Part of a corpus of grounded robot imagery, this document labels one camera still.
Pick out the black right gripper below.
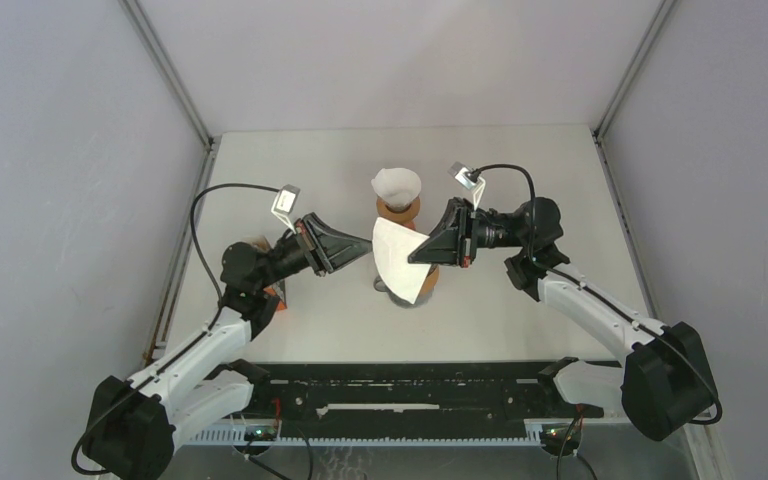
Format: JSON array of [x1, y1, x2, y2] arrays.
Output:
[[407, 198, 526, 268]]

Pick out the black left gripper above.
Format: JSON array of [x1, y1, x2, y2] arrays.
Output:
[[256, 212, 373, 291]]

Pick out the wooden dripper holder ring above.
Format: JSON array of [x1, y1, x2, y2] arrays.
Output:
[[375, 197, 422, 230]]

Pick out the white paper coffee filter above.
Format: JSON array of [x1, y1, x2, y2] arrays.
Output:
[[371, 168, 422, 211]]

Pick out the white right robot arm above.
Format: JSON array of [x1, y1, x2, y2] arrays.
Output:
[[406, 197, 723, 441]]

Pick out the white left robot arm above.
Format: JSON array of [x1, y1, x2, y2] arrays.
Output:
[[70, 213, 372, 479]]

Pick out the orange coffee filter box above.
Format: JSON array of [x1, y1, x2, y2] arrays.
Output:
[[244, 235, 289, 313]]

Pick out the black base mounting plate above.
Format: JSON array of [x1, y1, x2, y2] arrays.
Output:
[[215, 361, 605, 443]]

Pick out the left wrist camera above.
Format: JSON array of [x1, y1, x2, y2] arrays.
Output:
[[271, 184, 301, 234]]

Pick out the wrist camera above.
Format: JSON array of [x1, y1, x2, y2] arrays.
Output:
[[271, 184, 301, 234], [448, 162, 486, 209]]

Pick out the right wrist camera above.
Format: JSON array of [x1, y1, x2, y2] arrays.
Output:
[[448, 162, 486, 209]]

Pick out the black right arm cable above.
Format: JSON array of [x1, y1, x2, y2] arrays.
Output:
[[473, 163, 724, 427]]

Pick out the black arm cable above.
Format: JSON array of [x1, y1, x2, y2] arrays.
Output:
[[69, 183, 283, 477], [473, 163, 724, 427]]

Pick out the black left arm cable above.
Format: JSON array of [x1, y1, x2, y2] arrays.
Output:
[[69, 183, 283, 477]]

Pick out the aluminium frame rail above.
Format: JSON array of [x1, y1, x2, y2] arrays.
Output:
[[118, 0, 214, 150]]

